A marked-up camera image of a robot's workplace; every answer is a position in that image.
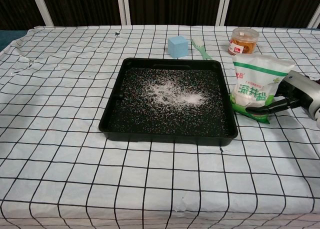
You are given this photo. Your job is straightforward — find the white partition frame post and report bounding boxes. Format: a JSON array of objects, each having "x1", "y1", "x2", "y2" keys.
[
  {"x1": 306, "y1": 8, "x2": 320, "y2": 29},
  {"x1": 214, "y1": 0, "x2": 232, "y2": 26},
  {"x1": 117, "y1": 0, "x2": 132, "y2": 25},
  {"x1": 32, "y1": 0, "x2": 55, "y2": 27}
]

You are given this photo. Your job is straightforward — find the spilled white salt pile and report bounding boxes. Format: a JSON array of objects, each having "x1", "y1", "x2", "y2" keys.
[{"x1": 139, "y1": 75, "x2": 208, "y2": 107}]

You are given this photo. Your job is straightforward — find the clear plastic snack jar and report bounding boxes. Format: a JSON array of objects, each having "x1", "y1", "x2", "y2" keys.
[{"x1": 227, "y1": 27, "x2": 260, "y2": 57}]

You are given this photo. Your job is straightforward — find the black square plastic tray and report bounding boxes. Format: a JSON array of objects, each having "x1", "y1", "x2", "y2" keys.
[{"x1": 98, "y1": 57, "x2": 239, "y2": 147}]

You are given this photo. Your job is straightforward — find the silver and black right robot hand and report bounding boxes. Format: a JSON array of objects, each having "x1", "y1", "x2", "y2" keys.
[{"x1": 246, "y1": 70, "x2": 320, "y2": 120}]

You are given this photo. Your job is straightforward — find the white black-checked tablecloth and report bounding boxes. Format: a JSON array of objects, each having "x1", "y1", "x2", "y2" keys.
[{"x1": 0, "y1": 25, "x2": 320, "y2": 229}]

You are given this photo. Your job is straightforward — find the white and green salt bag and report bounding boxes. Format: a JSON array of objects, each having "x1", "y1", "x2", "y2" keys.
[{"x1": 229, "y1": 54, "x2": 295, "y2": 125}]

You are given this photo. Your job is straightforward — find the light blue foam cube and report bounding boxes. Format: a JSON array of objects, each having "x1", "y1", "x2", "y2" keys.
[{"x1": 167, "y1": 35, "x2": 189, "y2": 59}]

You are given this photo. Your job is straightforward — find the light green brush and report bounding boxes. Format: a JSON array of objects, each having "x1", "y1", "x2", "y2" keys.
[{"x1": 191, "y1": 38, "x2": 213, "y2": 61}]

